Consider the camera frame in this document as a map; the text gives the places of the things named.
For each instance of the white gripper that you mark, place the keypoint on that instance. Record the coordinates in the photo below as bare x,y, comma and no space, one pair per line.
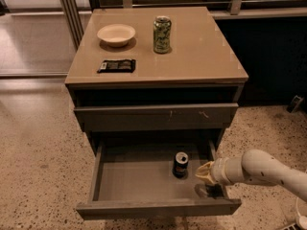
219,172

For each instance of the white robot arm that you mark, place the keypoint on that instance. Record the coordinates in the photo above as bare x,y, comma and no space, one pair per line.
254,167

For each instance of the open grey middle drawer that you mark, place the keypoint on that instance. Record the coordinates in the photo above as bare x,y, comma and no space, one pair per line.
136,181

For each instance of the grey drawer cabinet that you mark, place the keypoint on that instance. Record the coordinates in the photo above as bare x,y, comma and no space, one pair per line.
200,68

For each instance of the closed grey top drawer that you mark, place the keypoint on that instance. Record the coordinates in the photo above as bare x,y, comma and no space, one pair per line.
155,117

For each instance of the green soda can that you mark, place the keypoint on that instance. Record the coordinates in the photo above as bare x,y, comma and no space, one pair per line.
161,34

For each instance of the small dark floor object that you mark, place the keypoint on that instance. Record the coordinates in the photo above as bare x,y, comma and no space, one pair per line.
295,103

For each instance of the black snack packet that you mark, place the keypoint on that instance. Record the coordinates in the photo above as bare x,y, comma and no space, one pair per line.
117,66

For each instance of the white paper bowl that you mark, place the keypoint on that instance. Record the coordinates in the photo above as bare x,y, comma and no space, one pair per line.
116,35

